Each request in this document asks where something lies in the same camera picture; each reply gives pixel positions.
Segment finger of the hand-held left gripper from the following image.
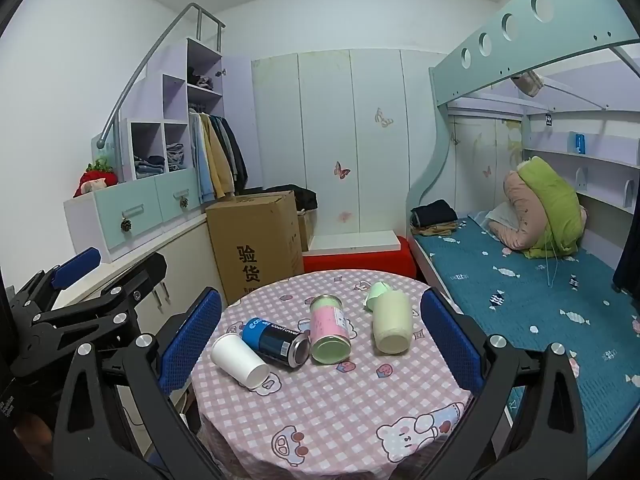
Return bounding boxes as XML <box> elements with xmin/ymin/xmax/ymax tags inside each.
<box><xmin>31</xmin><ymin>251</ymin><xmax>168</xmax><ymax>347</ymax></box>
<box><xmin>14</xmin><ymin>246</ymin><xmax>102</xmax><ymax>312</ymax></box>

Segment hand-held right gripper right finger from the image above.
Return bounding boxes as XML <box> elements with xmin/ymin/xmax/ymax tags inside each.
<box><xmin>420</xmin><ymin>287</ymin><xmax>589</xmax><ymax>480</ymax></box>

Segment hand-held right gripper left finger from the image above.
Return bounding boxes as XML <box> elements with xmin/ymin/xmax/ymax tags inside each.
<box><xmin>52</xmin><ymin>287</ymin><xmax>223</xmax><ymax>480</ymax></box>

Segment white paper cup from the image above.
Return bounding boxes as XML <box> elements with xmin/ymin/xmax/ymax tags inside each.
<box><xmin>210</xmin><ymin>332</ymin><xmax>271</xmax><ymax>390</ymax></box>

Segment cream plastic cup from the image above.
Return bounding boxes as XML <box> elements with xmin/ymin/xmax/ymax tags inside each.
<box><xmin>372</xmin><ymin>291</ymin><xmax>413</xmax><ymax>355</ymax></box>

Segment small pale green cup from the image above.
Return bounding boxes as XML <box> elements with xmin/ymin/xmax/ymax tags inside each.
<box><xmin>363</xmin><ymin>281</ymin><xmax>396</xmax><ymax>311</ymax></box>

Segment pink cup with green rim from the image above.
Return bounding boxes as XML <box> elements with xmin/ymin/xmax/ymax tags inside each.
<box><xmin>308</xmin><ymin>294</ymin><xmax>354</xmax><ymax>365</ymax></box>

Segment low white cabinet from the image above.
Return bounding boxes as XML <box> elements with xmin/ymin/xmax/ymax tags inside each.
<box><xmin>50</xmin><ymin>217</ymin><xmax>229</xmax><ymax>343</ymax></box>

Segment lilac stair cabinet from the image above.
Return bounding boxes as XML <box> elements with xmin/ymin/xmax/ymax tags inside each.
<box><xmin>63</xmin><ymin>37</ymin><xmax>253</xmax><ymax>264</ymax></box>

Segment blue and black can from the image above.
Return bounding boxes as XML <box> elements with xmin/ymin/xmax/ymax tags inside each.
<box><xmin>241</xmin><ymin>317</ymin><xmax>311</xmax><ymax>369</ymax></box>

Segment teal printed bed sheet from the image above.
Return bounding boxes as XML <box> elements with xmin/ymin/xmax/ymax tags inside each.
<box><xmin>412</xmin><ymin>216</ymin><xmax>640</xmax><ymax>457</ymax></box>

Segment red strawberry plush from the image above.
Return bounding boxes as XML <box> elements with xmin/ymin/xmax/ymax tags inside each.
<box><xmin>73</xmin><ymin>157</ymin><xmax>120</xmax><ymax>199</ymax></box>

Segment folded dark clothes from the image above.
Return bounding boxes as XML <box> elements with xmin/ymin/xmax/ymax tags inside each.
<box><xmin>132</xmin><ymin>155</ymin><xmax>166</xmax><ymax>179</ymax></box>

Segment tan folded garment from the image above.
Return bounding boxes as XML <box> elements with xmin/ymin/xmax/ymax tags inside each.
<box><xmin>412</xmin><ymin>222</ymin><xmax>459</xmax><ymax>238</ymax></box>

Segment large cardboard box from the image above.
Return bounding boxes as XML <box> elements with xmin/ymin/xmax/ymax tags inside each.
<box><xmin>205</xmin><ymin>190</ymin><xmax>305</xmax><ymax>307</ymax></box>

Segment folded jeans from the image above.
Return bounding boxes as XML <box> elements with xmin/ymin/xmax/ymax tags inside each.
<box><xmin>166</xmin><ymin>142</ymin><xmax>189</xmax><ymax>172</ymax></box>

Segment pink checkered tablecloth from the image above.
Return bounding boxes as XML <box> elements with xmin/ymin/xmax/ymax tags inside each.
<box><xmin>191</xmin><ymin>269</ymin><xmax>477</xmax><ymax>479</ymax></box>

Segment red stool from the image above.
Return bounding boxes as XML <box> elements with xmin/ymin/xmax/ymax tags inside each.
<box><xmin>302</xmin><ymin>236</ymin><xmax>418</xmax><ymax>281</ymax></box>

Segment light blue hanging shirt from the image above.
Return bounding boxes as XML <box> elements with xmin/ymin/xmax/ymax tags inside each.
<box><xmin>188</xmin><ymin>112</ymin><xmax>214</xmax><ymax>204</ymax></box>

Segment black folded garment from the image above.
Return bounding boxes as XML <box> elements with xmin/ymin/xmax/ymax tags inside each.
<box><xmin>410</xmin><ymin>199</ymin><xmax>459</xmax><ymax>229</ymax></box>

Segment white pillow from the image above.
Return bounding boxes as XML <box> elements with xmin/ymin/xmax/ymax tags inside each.
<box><xmin>483</xmin><ymin>204</ymin><xmax>522</xmax><ymax>239</ymax></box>

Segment yellow hanging coat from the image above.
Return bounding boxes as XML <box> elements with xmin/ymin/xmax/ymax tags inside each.
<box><xmin>202</xmin><ymin>115</ymin><xmax>236</xmax><ymax>200</ymax></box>

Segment white board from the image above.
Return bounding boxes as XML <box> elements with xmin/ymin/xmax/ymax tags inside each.
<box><xmin>308</xmin><ymin>230</ymin><xmax>401</xmax><ymax>256</ymax></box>

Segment dark hanging jacket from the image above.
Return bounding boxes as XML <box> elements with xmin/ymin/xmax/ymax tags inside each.
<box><xmin>220</xmin><ymin>116</ymin><xmax>249</xmax><ymax>192</ymax></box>

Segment green and pink quilt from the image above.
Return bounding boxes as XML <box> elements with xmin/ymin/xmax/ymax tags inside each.
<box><xmin>487</xmin><ymin>156</ymin><xmax>589</xmax><ymax>261</ymax></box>

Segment black bag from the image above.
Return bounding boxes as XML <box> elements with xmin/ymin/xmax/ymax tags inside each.
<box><xmin>262</xmin><ymin>184</ymin><xmax>319</xmax><ymax>212</ymax></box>

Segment dark hanging cloth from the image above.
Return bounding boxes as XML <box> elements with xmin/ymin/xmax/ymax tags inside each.
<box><xmin>612</xmin><ymin>204</ymin><xmax>640</xmax><ymax>307</ymax></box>

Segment grey clothes pile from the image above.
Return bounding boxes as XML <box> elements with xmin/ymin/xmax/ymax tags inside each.
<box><xmin>187</xmin><ymin>64</ymin><xmax>217</xmax><ymax>92</ymax></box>

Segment grey metal handrail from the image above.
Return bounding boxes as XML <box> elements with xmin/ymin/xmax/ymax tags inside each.
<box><xmin>97</xmin><ymin>2</ymin><xmax>226</xmax><ymax>150</ymax></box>

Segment lilac bed shelf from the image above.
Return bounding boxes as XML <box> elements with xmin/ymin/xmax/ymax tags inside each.
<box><xmin>522</xmin><ymin>110</ymin><xmax>640</xmax><ymax>217</ymax></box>

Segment white wardrobe with butterflies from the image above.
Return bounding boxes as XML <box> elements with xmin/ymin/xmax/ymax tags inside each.
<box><xmin>250</xmin><ymin>49</ymin><xmax>451</xmax><ymax>242</ymax></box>

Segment beige hanging bundle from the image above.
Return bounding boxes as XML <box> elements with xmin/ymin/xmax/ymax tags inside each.
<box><xmin>509</xmin><ymin>69</ymin><xmax>545</xmax><ymax>99</ymax></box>

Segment pale green bunk bed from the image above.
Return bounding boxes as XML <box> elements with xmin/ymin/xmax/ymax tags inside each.
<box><xmin>407</xmin><ymin>0</ymin><xmax>640</xmax><ymax>476</ymax></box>

